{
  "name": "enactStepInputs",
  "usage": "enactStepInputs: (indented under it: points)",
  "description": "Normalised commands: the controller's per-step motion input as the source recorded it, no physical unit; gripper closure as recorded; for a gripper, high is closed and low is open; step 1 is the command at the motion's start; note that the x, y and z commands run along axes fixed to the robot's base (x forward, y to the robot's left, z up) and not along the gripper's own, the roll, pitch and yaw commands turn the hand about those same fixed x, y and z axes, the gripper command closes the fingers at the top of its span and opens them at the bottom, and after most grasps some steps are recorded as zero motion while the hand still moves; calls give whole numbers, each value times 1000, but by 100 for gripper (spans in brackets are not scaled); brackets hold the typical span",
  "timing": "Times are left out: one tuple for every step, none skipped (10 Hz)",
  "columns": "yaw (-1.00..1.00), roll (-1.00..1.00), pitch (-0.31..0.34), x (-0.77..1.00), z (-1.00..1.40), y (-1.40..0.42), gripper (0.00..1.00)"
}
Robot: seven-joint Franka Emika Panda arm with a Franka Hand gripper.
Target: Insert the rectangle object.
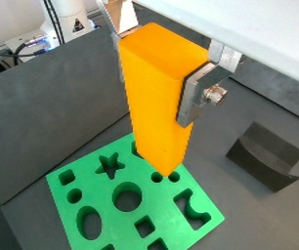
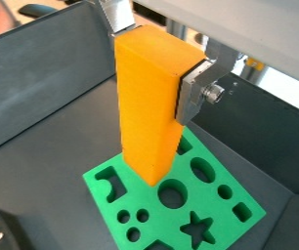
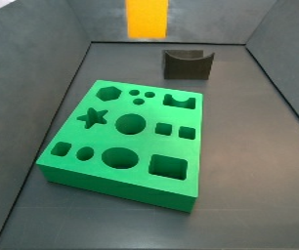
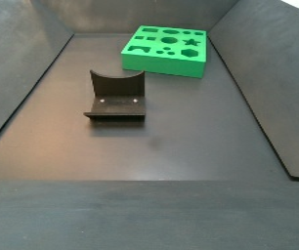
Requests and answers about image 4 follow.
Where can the green shape sorter block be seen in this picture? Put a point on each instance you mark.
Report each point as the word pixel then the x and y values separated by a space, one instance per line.
pixel 167 50

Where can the black L-shaped holder bracket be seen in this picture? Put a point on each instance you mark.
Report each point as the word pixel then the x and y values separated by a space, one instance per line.
pixel 119 96

